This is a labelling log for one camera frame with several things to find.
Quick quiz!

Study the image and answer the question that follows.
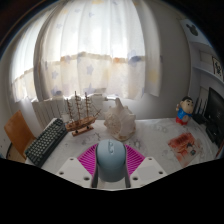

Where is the black mechanical keyboard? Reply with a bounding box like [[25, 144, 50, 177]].
[[23, 117, 69, 168]]

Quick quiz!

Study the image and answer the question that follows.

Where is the cartoon boy figurine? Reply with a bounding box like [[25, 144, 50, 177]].
[[175, 95, 195, 127]]

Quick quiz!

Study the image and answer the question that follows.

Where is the white radiator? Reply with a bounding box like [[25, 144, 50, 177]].
[[31, 94, 108, 130]]

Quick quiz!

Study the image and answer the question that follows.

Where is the black wifi router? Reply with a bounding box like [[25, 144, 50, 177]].
[[192, 96, 209, 125]]

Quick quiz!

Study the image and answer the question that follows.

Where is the red printed mouse pad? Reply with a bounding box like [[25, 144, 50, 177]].
[[166, 131, 205, 168]]

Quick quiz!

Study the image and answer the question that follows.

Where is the black computer monitor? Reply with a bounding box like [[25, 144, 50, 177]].
[[203, 86, 224, 148]]

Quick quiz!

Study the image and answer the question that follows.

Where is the large white conch shell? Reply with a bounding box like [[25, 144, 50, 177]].
[[103, 96, 138, 142]]

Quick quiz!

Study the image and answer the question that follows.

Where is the light blue computer mouse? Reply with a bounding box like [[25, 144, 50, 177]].
[[95, 138, 128, 183]]

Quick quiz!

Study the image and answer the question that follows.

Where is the white star-print curtain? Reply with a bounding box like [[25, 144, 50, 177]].
[[11, 0, 163, 103]]

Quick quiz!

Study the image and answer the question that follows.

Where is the white printed tablecloth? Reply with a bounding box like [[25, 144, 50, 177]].
[[24, 116, 221, 191]]

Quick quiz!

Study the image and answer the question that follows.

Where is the small black box device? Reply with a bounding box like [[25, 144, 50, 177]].
[[205, 122, 221, 145]]

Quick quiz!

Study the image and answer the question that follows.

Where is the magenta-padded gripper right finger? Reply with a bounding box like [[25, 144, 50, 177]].
[[123, 143, 168, 190]]

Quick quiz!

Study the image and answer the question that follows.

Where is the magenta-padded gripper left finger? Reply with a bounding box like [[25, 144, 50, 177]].
[[55, 143, 101, 190]]

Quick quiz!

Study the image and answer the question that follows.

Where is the wooden sailing ship model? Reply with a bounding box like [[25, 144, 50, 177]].
[[63, 90, 102, 137]]

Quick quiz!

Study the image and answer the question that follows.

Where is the white wall shelf unit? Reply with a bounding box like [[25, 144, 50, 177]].
[[179, 17, 224, 98]]

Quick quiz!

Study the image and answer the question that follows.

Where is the orange wooden chair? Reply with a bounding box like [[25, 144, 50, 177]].
[[3, 109, 36, 161]]

